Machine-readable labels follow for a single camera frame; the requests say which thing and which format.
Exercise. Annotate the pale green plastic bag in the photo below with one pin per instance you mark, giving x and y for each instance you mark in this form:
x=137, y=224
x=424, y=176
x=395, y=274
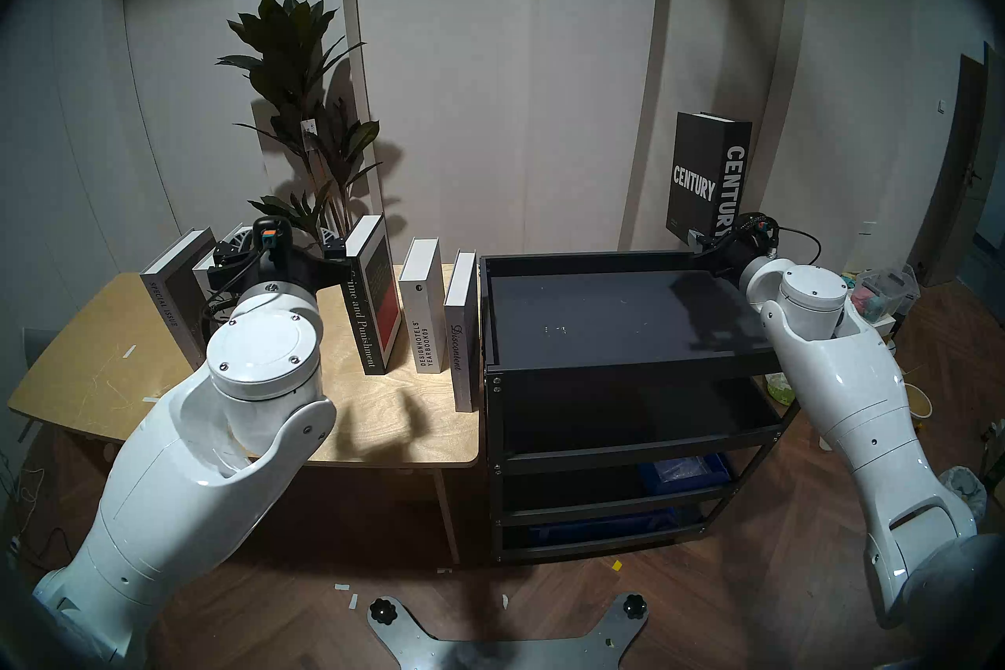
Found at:
x=780, y=390

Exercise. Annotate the grey Special Issue book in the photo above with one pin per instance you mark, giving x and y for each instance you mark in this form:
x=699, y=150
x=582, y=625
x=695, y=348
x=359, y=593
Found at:
x=173, y=284

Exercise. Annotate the grey Discontent book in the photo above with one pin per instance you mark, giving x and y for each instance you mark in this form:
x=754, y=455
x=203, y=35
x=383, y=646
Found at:
x=462, y=339

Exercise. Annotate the black metal shelf cart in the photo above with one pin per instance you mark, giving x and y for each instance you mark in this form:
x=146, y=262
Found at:
x=612, y=315

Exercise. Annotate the white square box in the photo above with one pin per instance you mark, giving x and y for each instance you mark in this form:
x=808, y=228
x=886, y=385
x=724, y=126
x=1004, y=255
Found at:
x=886, y=324

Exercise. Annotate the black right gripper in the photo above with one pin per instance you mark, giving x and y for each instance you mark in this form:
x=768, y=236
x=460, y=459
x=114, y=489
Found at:
x=742, y=248

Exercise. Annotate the blue bin with clear bag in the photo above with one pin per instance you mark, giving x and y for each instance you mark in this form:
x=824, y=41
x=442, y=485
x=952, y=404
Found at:
x=683, y=472

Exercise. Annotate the white Design Hotels yearbook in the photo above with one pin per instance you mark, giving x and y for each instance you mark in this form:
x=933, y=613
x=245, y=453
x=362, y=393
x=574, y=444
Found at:
x=420, y=315

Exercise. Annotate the grey metal robot base plate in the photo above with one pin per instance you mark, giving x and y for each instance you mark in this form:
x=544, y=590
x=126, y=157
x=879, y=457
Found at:
x=487, y=657

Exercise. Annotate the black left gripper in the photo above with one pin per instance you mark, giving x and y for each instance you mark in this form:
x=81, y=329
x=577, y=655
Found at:
x=298, y=268

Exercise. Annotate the black Century book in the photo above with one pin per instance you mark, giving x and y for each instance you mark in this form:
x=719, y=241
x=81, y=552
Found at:
x=699, y=166

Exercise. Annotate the beige round bucket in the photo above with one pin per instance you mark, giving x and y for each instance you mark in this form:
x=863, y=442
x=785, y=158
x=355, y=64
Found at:
x=920, y=401

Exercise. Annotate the Crime and Punishment book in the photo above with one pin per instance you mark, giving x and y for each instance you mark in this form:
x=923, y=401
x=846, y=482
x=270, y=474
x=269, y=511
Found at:
x=377, y=315

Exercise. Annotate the flat blue plastic crate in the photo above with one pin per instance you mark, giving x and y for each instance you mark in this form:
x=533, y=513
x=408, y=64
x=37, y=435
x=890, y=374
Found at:
x=597, y=527

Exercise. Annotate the light wooden display table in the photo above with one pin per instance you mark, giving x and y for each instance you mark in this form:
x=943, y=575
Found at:
x=408, y=417

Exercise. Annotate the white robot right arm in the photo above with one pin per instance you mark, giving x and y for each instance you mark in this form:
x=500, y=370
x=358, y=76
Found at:
x=864, y=394

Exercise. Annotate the Arietta Mobilier book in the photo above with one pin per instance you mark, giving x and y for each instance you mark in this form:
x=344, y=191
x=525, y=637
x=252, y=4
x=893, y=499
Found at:
x=201, y=268

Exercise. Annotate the dark brown door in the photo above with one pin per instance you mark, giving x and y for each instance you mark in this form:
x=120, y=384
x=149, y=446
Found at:
x=958, y=174

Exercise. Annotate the black star knob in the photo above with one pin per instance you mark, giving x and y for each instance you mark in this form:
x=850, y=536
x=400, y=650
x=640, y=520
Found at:
x=382, y=611
x=634, y=606

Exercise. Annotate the white bin with plastic bag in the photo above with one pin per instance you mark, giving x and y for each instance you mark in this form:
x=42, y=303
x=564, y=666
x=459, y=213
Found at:
x=970, y=488

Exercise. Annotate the tall green leafy plant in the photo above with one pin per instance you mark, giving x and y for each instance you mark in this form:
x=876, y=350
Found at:
x=290, y=56

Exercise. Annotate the clear plastic storage box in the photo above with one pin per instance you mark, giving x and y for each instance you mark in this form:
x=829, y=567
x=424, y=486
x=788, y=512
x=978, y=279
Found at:
x=887, y=292

